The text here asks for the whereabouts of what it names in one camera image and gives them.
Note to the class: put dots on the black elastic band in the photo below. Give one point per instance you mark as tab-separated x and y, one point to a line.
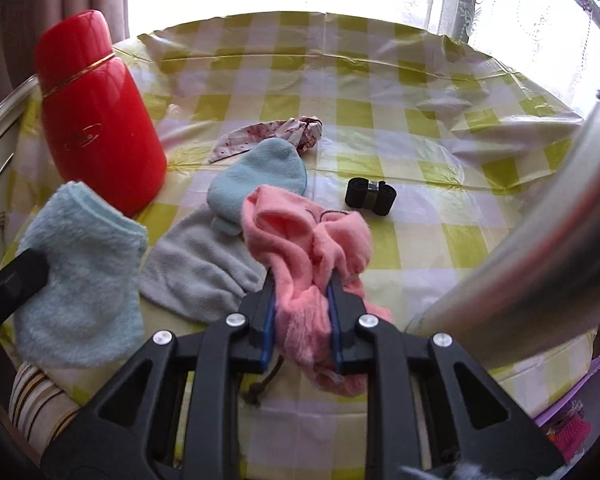
360	192

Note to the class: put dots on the striped cloth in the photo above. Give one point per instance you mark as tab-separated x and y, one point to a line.
35	400

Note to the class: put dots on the silver thermos flask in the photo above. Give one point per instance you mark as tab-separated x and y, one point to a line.
530	240

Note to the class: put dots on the light blue fuzzy sock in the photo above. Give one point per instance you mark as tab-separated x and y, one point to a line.
80	270
265	175

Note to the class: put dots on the red thermos flask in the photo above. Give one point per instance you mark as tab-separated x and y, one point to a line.
95	125

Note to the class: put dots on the grey cloth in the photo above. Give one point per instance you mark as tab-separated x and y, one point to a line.
195	265

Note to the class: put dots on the pink knit sock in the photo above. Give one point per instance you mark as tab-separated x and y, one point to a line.
575	435

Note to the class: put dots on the pink fuzzy sock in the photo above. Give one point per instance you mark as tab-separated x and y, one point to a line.
290	240

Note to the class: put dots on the yellow checked tablecloth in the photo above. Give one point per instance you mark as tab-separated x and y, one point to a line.
380	110

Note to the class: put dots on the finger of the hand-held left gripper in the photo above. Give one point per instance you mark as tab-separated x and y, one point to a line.
15	275

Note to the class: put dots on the floral hair scrunchie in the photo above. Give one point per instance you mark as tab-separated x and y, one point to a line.
280	130

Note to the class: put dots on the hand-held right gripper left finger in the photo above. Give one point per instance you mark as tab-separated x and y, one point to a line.
266	330

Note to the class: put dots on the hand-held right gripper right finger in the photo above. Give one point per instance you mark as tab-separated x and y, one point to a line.
334	325

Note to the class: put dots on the sheer embroidered curtain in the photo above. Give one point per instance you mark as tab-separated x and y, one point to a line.
530	10

